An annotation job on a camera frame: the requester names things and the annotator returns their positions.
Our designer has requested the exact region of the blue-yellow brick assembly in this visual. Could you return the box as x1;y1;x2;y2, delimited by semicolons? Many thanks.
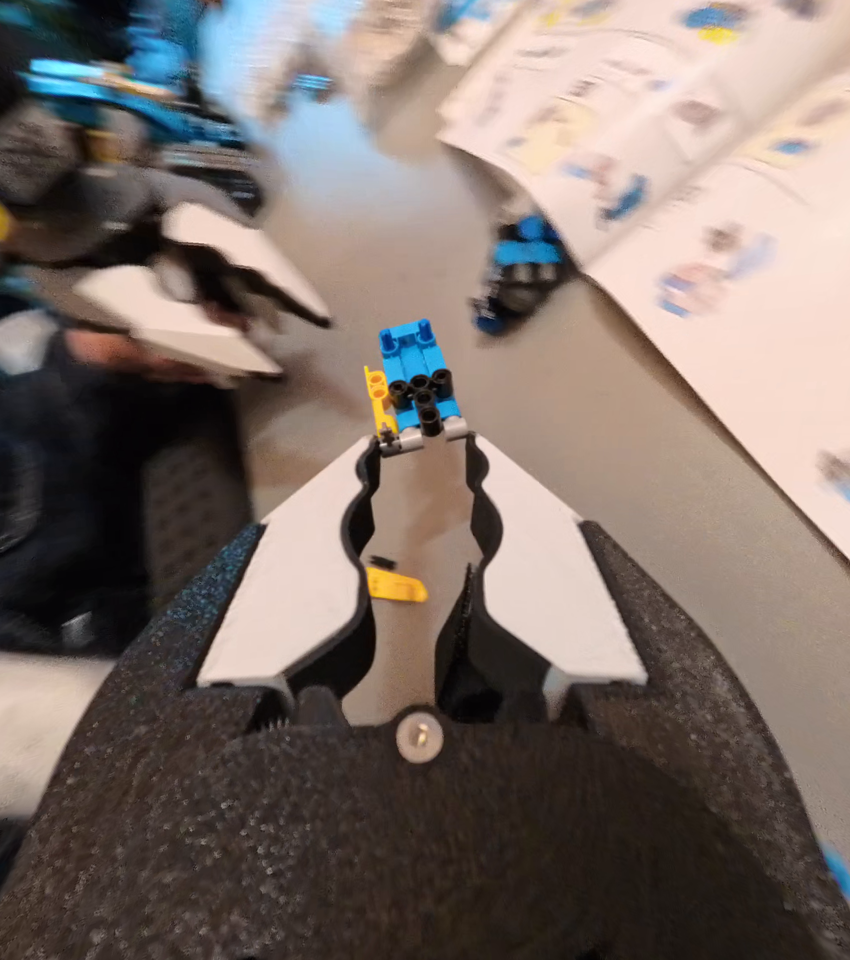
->
378;319;471;444

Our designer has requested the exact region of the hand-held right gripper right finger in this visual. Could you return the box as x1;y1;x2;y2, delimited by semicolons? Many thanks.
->
435;434;648;715

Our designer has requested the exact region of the open instruction booklet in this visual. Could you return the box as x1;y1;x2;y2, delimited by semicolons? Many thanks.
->
435;0;850;621

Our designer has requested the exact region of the person's left hand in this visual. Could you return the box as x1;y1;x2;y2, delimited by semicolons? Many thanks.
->
64;329;231;392

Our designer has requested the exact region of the person's white shirt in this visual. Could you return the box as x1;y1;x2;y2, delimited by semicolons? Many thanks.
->
0;651;116;820

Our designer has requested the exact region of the blue tracked toy assembly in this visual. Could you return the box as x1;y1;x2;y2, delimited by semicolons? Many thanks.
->
469;214;576;337

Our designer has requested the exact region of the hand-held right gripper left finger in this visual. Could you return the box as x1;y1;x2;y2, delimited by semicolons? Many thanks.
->
195;435;382;707

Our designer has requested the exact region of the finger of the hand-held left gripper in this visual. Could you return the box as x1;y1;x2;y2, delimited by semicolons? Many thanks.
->
71;262;284;381
162;201;333;330

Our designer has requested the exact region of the grey desk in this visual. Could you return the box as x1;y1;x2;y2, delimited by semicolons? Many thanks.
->
232;68;850;938

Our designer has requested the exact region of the yellow building piece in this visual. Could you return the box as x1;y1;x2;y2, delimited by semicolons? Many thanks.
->
363;365;399;444
365;567;429;604

